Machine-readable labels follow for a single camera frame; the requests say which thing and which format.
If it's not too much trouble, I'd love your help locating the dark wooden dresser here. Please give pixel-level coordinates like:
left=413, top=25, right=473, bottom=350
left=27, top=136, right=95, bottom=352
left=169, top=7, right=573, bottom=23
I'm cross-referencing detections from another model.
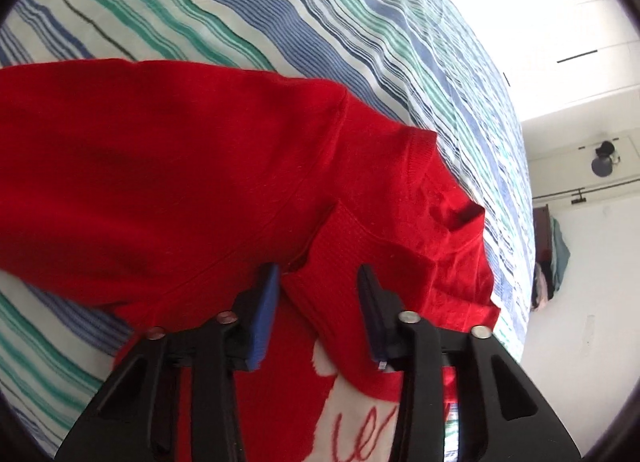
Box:
left=532, top=206, right=553, bottom=263

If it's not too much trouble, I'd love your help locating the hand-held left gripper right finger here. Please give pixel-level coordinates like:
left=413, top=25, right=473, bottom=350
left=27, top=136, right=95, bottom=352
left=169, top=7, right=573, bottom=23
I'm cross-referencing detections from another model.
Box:
left=356, top=264, right=583, bottom=462

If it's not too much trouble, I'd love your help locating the black wall lamp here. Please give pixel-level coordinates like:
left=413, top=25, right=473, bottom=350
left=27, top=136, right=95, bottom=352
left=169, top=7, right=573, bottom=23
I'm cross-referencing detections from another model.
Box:
left=580, top=140, right=622, bottom=178

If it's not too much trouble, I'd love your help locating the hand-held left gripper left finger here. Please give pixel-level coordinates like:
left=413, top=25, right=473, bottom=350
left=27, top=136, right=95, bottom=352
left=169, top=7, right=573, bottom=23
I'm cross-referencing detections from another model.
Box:
left=54, top=262, right=281, bottom=462

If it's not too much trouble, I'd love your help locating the striped bed sheet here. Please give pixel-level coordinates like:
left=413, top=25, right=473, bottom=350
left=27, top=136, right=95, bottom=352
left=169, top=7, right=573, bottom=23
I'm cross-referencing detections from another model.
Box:
left=0, top=0, right=538, bottom=462

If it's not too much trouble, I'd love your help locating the pile of folded clothes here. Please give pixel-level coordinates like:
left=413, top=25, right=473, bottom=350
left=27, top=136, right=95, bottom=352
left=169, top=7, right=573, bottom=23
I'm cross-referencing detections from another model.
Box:
left=531, top=216, right=572, bottom=312

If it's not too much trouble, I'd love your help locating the red knit sweater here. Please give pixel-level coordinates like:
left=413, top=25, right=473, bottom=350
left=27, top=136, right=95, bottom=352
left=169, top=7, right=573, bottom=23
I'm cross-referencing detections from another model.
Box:
left=0, top=58, right=502, bottom=462

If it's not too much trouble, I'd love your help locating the thin dark wall rail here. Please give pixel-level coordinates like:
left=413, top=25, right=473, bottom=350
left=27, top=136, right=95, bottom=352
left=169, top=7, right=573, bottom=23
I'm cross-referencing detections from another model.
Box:
left=531, top=179, right=640, bottom=207

